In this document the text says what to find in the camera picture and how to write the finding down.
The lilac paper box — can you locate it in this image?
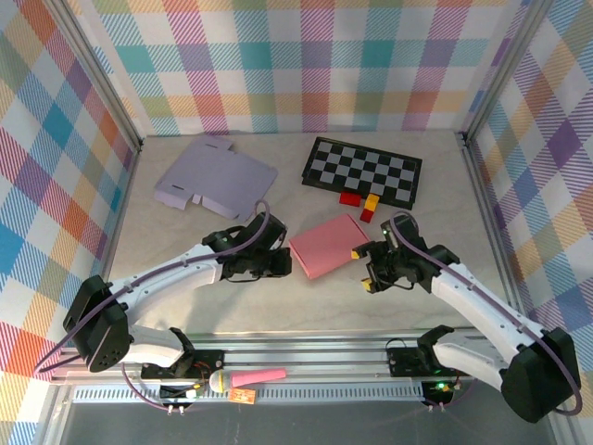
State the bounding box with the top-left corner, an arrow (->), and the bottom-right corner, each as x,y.
152,135 -> 279,225

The black right controller box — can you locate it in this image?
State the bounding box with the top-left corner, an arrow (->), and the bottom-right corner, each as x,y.
422,380 -> 456,405

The black left controller box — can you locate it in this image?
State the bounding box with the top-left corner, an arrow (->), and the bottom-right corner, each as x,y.
159,384 -> 205,403

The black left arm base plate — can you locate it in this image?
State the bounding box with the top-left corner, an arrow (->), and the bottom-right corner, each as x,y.
141,350 -> 225,379

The pink toy microphone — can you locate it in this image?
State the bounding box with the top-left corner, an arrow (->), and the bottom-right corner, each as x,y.
208,368 -> 287,394

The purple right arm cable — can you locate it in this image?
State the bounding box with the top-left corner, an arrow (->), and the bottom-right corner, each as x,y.
391,210 -> 583,416

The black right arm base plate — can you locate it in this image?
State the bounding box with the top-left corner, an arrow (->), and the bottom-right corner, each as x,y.
386,345 -> 473,377

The aluminium corner post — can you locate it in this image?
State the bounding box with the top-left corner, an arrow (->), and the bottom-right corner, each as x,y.
45,0 -> 145,152
458,0 -> 555,146

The slotted grey cable duct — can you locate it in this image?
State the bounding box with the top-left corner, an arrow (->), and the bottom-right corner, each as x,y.
72,383 -> 430,403

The pink paper box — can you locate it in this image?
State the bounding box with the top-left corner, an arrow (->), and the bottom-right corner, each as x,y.
287,213 -> 372,281

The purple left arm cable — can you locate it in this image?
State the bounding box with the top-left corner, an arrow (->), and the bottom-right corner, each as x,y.
34,198 -> 272,413

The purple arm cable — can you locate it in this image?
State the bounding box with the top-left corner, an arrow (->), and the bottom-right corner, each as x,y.
391,210 -> 583,416
34,198 -> 272,413

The aluminium side rail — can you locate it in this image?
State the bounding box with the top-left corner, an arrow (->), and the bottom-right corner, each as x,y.
79,138 -> 145,348
457,132 -> 534,342

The black controller box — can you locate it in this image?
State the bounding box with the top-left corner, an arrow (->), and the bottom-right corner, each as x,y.
422,380 -> 456,405
159,384 -> 205,403

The black grey chessboard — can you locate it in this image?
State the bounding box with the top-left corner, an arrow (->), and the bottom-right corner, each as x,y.
300,136 -> 423,209

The aluminium frame rail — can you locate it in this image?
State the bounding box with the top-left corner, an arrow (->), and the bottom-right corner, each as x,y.
50,332 -> 565,386

